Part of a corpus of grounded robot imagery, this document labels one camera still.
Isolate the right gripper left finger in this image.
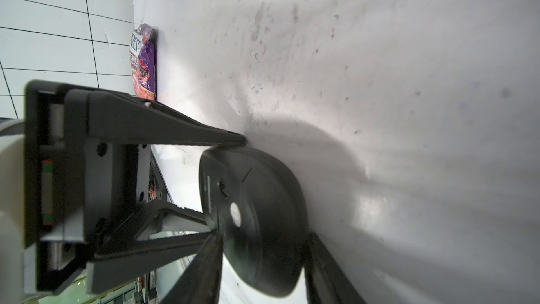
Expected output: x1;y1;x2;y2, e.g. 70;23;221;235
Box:
160;232;223;304

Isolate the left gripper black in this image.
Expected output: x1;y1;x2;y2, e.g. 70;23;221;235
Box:
23;80;247;294

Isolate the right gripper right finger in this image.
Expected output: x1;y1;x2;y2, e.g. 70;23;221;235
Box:
305;232;367;304

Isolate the black wireless mouse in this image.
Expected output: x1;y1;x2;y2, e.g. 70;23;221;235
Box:
198;146;309;298

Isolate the purple candy bag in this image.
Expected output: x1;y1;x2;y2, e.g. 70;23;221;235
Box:
129;24;157;100

